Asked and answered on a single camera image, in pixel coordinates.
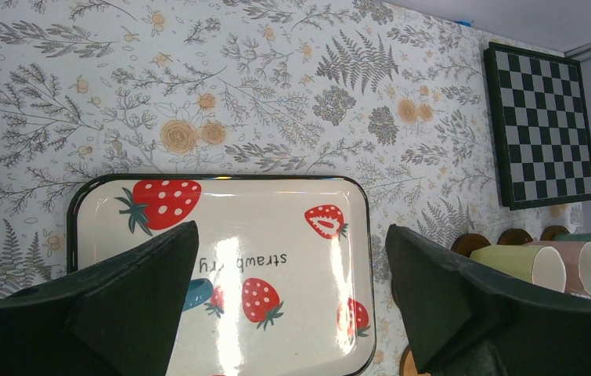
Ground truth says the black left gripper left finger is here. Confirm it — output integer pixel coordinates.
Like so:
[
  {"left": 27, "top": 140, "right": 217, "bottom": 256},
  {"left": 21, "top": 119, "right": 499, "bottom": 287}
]
[{"left": 0, "top": 222, "right": 199, "bottom": 375}]

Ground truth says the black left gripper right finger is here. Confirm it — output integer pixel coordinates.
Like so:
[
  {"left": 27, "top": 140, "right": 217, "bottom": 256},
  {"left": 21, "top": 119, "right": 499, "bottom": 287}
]
[{"left": 385, "top": 225, "right": 591, "bottom": 375}]

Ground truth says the white cup blue handle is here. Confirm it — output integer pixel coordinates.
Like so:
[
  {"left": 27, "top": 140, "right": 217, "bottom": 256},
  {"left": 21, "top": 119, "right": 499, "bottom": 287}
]
[{"left": 182, "top": 278, "right": 214, "bottom": 312}]

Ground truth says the white cup yellow handle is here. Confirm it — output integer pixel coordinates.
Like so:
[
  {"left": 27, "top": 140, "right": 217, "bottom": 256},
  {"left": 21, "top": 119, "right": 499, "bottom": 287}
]
[{"left": 470, "top": 244, "right": 567, "bottom": 293}]

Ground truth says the brown wooden coaster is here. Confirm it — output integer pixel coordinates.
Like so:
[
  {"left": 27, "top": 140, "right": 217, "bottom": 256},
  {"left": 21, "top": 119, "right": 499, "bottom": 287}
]
[{"left": 497, "top": 228, "right": 533, "bottom": 245}]

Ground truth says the brown ridged coaster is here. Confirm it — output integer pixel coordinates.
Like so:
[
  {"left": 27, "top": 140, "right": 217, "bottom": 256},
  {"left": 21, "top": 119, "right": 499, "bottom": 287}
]
[
  {"left": 539, "top": 225, "right": 570, "bottom": 241},
  {"left": 451, "top": 233, "right": 491, "bottom": 257}
]

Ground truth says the white cup pink front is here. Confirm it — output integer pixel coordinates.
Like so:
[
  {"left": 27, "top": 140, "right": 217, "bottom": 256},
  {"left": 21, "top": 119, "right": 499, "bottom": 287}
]
[{"left": 527, "top": 240, "right": 591, "bottom": 297}]

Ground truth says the cream tray with black rim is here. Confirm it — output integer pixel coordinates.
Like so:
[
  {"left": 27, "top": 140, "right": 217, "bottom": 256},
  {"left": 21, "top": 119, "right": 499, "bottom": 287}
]
[{"left": 67, "top": 174, "right": 377, "bottom": 375}]

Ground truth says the black white chessboard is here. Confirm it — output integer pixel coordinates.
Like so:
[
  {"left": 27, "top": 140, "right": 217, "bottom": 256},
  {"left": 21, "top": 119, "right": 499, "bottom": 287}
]
[{"left": 484, "top": 42, "right": 591, "bottom": 211}]

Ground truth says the light bamboo coaster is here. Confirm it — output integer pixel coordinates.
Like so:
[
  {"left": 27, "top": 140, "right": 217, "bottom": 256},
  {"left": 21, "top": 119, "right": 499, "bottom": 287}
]
[{"left": 398, "top": 346, "right": 430, "bottom": 376}]

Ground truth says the floral tablecloth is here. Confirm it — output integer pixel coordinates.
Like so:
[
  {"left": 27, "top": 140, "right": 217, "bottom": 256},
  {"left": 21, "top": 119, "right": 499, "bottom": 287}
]
[{"left": 0, "top": 1, "right": 583, "bottom": 375}]

